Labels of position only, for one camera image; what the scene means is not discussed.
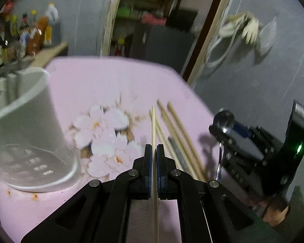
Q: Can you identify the person's right hand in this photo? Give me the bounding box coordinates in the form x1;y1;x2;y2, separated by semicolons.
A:
252;195;290;227

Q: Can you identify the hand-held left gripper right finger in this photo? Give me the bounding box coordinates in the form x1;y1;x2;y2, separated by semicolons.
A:
156;144;285;243

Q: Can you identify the red pink cloth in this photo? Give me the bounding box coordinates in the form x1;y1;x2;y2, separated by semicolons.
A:
142;14;166;27

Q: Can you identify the red label floor bottle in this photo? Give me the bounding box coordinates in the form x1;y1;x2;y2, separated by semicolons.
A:
115;37;126;56

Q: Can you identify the clear hanging plastic bag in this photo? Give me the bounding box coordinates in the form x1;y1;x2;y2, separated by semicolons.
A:
257;14;278;56

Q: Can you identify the person's right forearm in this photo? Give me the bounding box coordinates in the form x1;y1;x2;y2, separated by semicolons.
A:
253;186;304;243

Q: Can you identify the metal spoon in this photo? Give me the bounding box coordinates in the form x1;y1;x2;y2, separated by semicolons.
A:
214;109;235;182

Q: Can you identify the black monitor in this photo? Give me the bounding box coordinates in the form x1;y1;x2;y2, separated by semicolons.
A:
171;8;198;32

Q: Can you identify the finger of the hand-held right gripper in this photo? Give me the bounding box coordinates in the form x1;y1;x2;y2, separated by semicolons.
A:
209;125;268;191
232;121;282;159

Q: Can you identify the grey metal utensil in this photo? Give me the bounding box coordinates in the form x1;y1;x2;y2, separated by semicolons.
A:
167;136;192;174

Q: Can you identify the white utensil holder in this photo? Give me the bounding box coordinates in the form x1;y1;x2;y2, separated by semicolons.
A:
0;67;79;192

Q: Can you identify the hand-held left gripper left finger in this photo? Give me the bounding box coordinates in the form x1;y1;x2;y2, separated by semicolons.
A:
20;144;152;243

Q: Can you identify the white power strip with cable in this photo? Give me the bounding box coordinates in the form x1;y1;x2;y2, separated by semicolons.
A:
205;13;245;68

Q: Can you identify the green box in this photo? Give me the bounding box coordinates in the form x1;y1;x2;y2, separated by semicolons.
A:
117;7;131;18

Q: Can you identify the wooden chopstick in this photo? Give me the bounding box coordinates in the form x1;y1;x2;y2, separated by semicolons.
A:
151;106;159;243
167;102;208;181
149;109;180;170
156;99;202;181

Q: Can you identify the pink floral table mat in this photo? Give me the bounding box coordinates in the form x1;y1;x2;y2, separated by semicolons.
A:
0;56;246;243

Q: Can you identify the yellow cap sauce bottle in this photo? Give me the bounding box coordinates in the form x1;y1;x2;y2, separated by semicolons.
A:
10;15;19;37
30;10;41;55

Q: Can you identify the worn wooden door frame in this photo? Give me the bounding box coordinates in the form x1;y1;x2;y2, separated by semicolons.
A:
101;0;237;85

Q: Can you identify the grey washing machine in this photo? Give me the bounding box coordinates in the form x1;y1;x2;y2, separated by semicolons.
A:
132;25;195;69

